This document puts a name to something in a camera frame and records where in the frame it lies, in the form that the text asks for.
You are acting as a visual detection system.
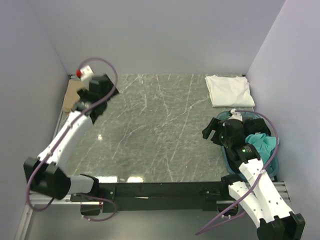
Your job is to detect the teal t shirt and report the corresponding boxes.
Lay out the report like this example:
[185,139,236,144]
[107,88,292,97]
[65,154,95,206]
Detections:
[245,133,276,163]

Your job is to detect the tan t shirt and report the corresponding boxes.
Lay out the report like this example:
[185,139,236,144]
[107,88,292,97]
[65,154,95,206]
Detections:
[62,79,84,113]

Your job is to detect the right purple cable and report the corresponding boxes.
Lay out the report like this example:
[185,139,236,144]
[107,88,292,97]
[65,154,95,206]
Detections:
[194,108,280,236]

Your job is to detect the teal plastic laundry basket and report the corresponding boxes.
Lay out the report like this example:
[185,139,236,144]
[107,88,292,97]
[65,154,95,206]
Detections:
[221,110,279,180]

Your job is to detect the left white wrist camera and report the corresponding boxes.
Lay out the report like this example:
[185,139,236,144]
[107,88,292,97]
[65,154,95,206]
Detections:
[75,65,94,89]

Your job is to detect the folded white t shirt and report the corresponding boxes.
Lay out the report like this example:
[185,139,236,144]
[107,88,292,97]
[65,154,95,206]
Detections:
[205,75,255,108]

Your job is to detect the purple cable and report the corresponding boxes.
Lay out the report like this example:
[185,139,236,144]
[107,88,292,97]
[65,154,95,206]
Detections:
[25,57,119,222]
[194,108,280,236]

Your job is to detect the aluminium rail frame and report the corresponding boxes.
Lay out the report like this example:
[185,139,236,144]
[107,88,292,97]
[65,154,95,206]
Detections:
[23,74,291,206]

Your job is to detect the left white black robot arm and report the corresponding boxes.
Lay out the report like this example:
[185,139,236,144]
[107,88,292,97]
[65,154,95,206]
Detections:
[23,74,119,201]

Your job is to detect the black t shirt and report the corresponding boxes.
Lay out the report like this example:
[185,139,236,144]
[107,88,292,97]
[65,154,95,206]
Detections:
[244,118,271,137]

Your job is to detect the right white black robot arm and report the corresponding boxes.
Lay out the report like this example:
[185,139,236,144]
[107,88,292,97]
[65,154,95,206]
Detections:
[197,112,306,240]

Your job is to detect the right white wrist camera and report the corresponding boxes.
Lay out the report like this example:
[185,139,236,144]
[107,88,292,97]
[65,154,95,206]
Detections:
[224,108,243,123]

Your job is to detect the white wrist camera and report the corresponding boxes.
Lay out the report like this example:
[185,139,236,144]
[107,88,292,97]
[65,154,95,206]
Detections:
[75,65,94,89]
[224,108,243,123]

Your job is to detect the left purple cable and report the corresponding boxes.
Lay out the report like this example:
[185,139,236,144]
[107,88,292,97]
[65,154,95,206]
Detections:
[25,57,119,222]

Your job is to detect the black base beam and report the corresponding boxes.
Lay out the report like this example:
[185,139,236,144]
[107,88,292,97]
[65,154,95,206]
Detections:
[69,182,241,217]

